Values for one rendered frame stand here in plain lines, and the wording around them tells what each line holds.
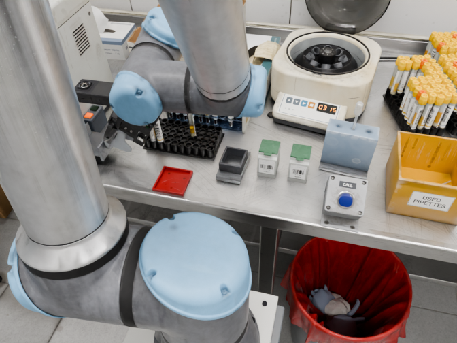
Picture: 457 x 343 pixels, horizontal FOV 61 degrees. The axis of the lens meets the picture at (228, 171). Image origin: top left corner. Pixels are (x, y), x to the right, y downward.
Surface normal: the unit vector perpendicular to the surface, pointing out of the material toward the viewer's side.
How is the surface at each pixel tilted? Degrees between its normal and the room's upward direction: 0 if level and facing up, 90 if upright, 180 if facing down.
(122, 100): 94
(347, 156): 90
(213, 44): 118
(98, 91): 1
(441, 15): 90
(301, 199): 0
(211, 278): 9
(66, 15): 89
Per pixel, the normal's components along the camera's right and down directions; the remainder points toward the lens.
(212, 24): 0.32, 0.92
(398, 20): -0.25, 0.71
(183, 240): 0.11, -0.72
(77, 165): 0.89, 0.29
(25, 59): 0.73, 0.43
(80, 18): 0.97, 0.16
